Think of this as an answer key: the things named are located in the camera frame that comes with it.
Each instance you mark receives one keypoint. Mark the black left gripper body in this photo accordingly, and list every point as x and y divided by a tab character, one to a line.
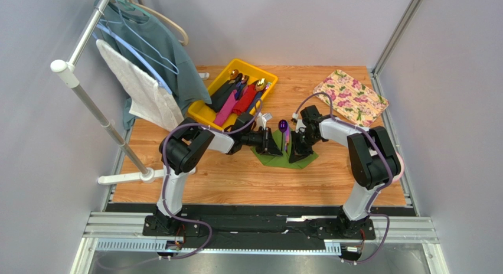
262	140

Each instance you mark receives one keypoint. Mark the black rolled napkin in bin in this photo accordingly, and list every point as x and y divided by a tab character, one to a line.
219	98

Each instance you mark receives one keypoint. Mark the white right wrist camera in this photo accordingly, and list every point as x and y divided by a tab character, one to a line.
299	125

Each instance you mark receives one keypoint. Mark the blue wire hanger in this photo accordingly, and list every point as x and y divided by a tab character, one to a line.
145	41

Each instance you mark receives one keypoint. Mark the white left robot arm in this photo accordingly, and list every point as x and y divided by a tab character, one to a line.
183	149

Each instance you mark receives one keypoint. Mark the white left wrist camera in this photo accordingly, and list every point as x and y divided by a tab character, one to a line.
262	119

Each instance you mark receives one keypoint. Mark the red rolled napkin in bin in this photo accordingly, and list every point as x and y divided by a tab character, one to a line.
247	97

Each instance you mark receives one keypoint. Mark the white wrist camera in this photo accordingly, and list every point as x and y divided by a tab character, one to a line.
299	125
262	119

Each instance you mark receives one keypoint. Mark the floral patterned tray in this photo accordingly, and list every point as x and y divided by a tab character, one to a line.
358	103

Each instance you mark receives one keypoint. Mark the pink rolled napkin in bin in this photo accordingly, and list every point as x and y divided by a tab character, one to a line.
226	110

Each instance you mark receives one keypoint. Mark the yellow plastic cutlery bin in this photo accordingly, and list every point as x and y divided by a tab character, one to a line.
199	110

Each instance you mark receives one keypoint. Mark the white towel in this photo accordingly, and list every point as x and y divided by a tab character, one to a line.
150	101

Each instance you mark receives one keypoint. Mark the grey-green t-shirt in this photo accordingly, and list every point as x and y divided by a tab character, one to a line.
191	87

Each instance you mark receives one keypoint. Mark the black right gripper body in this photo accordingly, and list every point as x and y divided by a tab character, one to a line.
298	142

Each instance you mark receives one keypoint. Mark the dark purple spoon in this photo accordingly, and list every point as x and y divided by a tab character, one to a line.
281	127

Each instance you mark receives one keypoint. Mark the wooden clothes hanger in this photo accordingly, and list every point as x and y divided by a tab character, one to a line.
138	5

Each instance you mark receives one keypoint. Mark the aluminium frame rail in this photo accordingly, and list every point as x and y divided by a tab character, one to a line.
111	231

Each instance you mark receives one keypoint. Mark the blue rolled napkin in bin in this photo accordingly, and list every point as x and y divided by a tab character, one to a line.
257	97

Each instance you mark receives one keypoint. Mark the iridescent rainbow table knife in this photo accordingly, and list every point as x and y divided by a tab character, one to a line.
287	137

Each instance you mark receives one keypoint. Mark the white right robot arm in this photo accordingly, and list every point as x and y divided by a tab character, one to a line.
374	162

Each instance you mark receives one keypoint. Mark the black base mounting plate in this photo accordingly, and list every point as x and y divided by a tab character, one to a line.
262	227

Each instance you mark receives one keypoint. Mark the green paper napkin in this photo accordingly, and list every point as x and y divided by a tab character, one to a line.
283	161

